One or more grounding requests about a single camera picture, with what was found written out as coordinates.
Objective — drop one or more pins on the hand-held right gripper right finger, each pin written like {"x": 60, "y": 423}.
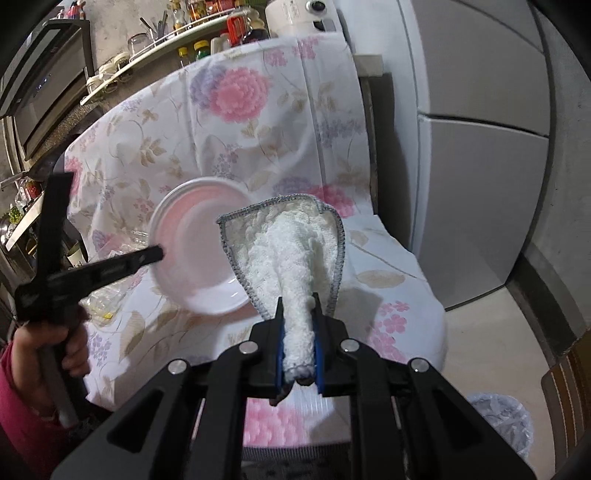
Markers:
{"x": 317, "y": 360}

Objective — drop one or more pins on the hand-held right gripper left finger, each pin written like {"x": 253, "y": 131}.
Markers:
{"x": 280, "y": 360}

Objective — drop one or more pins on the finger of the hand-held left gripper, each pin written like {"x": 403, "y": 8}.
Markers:
{"x": 129, "y": 262}

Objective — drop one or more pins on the red and white bowl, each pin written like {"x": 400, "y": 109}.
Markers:
{"x": 198, "y": 258}

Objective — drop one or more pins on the white cloth with grey edge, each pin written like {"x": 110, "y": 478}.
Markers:
{"x": 286, "y": 249}

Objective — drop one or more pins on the bin with clear liner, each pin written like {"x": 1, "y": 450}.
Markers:
{"x": 503, "y": 415}

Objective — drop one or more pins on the person's left forearm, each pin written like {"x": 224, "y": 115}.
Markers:
{"x": 23, "y": 429}

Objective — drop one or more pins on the person's left hand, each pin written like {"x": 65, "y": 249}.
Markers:
{"x": 76, "y": 346}

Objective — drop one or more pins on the clear plastic wrapper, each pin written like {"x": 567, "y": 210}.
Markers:
{"x": 108, "y": 295}

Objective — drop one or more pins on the green vegetables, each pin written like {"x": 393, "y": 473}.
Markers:
{"x": 14, "y": 215}

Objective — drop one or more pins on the white lid jar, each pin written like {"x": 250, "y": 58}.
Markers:
{"x": 93, "y": 83}
{"x": 122, "y": 61}
{"x": 106, "y": 70}

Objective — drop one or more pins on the black countertop oven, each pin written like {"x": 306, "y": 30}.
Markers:
{"x": 41, "y": 83}

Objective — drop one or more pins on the floral tablecloth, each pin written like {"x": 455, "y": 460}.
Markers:
{"x": 240, "y": 92}

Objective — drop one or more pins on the clear glass cup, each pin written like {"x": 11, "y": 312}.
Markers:
{"x": 138, "y": 45}

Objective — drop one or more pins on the metal kitchen shelf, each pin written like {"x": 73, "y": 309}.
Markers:
{"x": 152, "y": 46}

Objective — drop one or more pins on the yellow lid green jar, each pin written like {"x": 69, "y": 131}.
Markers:
{"x": 202, "y": 51}

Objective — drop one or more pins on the grey refrigerator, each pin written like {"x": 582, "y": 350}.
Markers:
{"x": 471, "y": 184}

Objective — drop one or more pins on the white plastic bottle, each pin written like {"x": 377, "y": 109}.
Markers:
{"x": 219, "y": 45}

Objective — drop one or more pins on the utensil holder with utensils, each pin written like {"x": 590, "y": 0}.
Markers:
{"x": 157, "y": 28}

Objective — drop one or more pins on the yellow oil bottle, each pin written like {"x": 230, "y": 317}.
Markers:
{"x": 177, "y": 16}

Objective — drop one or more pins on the wooden chair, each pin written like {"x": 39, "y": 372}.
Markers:
{"x": 568, "y": 392}

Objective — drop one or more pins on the white kitchen appliance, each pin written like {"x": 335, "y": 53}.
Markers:
{"x": 291, "y": 16}

